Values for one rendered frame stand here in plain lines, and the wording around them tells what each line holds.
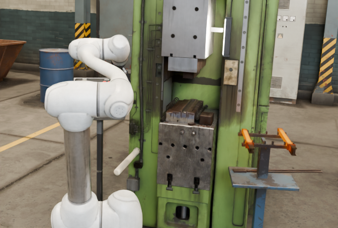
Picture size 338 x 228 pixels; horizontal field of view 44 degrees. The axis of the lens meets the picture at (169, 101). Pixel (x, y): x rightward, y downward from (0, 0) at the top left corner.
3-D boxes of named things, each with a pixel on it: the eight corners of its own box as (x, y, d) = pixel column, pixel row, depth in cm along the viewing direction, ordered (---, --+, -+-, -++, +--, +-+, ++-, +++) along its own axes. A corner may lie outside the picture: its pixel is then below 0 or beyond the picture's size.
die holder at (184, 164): (209, 190, 292) (214, 128, 282) (156, 183, 300) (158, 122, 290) (219, 162, 345) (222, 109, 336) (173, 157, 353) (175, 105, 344)
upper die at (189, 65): (196, 72, 283) (197, 58, 281) (167, 70, 287) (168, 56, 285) (205, 65, 323) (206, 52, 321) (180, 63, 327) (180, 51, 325)
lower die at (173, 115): (193, 124, 291) (194, 111, 289) (165, 121, 295) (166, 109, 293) (202, 110, 331) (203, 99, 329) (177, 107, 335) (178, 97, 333)
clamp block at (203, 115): (211, 125, 288) (212, 116, 287) (198, 124, 290) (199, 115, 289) (213, 121, 300) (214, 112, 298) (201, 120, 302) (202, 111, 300)
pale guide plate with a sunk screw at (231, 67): (236, 85, 291) (238, 60, 287) (223, 84, 293) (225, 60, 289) (236, 84, 293) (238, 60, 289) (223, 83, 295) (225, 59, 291)
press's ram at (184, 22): (218, 60, 278) (222, -3, 270) (161, 56, 286) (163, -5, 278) (224, 53, 318) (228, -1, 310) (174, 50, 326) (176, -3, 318)
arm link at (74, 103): (101, 245, 188) (50, 246, 185) (102, 218, 201) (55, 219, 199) (100, 94, 149) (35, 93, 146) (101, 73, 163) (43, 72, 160)
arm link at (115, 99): (134, 75, 165) (98, 74, 164) (135, 95, 149) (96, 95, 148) (133, 104, 171) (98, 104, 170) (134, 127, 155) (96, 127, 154)
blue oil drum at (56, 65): (62, 105, 710) (62, 52, 690) (32, 101, 727) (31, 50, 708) (80, 98, 764) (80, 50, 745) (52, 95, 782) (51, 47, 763)
